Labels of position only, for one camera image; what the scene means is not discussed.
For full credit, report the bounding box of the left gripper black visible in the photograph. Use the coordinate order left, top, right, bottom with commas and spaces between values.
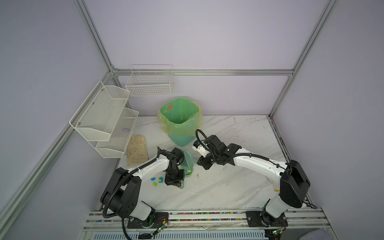
164, 167, 184, 187

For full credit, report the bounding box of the green plastic dustpan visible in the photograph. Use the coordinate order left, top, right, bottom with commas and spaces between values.
180, 151, 196, 189

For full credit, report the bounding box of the robot right arm white black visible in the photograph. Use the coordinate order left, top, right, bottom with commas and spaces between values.
193, 129, 317, 226

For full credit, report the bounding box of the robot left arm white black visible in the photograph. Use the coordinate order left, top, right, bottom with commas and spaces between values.
100, 148, 185, 225

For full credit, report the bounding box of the paper scraps cluster far left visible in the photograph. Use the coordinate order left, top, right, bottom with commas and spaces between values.
151, 177, 164, 187

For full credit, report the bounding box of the beige glove left side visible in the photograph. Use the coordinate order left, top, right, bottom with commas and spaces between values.
127, 135, 149, 167

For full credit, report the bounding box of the green trash bin with bag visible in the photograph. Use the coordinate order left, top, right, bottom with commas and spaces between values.
157, 97, 203, 147

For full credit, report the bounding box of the white knit glove right side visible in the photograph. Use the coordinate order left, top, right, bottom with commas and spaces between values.
268, 178, 281, 192

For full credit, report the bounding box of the white mesh two-tier shelf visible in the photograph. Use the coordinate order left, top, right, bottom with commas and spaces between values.
69, 82, 139, 159

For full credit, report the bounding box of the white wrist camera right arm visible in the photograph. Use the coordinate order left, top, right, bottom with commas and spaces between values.
193, 140, 210, 158

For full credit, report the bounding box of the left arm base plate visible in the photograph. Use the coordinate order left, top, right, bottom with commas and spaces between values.
125, 212, 169, 229

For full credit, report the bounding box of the white slotted cable duct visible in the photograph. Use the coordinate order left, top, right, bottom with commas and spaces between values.
91, 230, 269, 240

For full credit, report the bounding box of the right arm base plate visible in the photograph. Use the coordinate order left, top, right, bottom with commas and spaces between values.
246, 211, 288, 228

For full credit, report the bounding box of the white wire basket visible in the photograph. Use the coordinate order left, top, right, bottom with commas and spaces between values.
125, 65, 175, 97

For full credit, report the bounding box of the aluminium front rail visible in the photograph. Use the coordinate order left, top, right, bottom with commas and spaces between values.
83, 207, 331, 232

